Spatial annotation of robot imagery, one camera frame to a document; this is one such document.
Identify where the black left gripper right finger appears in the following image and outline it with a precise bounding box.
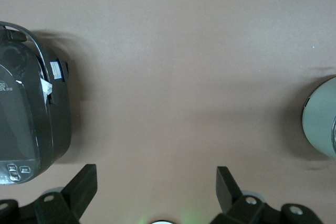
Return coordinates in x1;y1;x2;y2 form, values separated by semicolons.
212;165;266;224

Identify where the stainless steel cooking pot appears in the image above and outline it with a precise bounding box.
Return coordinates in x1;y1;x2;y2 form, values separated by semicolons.
301;76;336;160

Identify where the glass pot lid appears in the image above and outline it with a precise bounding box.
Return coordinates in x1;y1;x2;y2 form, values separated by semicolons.
331;115;336;156

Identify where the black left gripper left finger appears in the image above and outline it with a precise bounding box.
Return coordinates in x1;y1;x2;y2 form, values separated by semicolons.
34;163;98;224

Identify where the black electric rice cooker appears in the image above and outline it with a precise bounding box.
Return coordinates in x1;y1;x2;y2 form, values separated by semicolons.
0;20;74;187

